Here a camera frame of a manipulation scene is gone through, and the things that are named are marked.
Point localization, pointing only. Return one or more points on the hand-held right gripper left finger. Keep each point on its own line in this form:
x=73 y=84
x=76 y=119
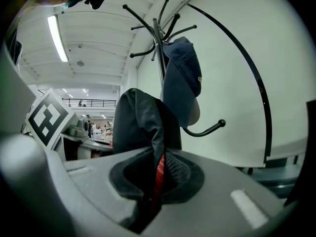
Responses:
x=93 y=189

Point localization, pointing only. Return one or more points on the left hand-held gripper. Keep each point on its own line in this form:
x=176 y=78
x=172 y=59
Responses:
x=47 y=120

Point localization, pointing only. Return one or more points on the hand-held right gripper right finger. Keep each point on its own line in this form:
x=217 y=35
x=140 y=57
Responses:
x=209 y=213

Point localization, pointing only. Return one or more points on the black garment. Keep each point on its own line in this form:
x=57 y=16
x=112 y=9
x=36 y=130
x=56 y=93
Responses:
x=138 y=122

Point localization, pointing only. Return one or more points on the black metal coat rack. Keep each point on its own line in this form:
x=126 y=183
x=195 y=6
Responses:
x=157 y=41

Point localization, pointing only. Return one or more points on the round ceiling fixture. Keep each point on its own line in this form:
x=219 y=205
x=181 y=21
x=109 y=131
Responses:
x=80 y=63

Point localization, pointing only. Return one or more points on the black curved metal bar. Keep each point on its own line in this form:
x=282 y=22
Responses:
x=268 y=132

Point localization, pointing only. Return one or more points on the navy baseball cap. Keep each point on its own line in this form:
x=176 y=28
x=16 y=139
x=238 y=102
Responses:
x=180 y=83

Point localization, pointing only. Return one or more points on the long ceiling light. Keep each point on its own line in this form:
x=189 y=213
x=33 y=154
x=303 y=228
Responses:
x=58 y=38

